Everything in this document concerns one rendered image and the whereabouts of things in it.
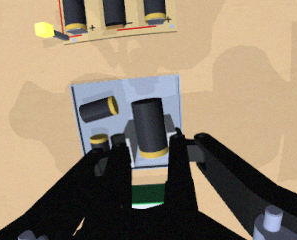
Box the green open-top box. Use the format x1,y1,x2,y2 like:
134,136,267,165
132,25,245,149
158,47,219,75
132,183,165,209

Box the light blue tray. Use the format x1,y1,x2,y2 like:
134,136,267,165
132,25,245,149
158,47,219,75
69,74,183,170

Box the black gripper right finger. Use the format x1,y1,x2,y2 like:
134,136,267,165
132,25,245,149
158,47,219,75
159,114,297,240

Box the black battery with gold end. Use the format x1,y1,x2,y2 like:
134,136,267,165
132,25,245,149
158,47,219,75
103,0,127,27
90,134,110,152
131,98,169,159
62,0,87,31
79,96,119,123
143,0,167,23

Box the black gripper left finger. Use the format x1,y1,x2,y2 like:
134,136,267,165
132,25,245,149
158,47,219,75
0,119,138,240

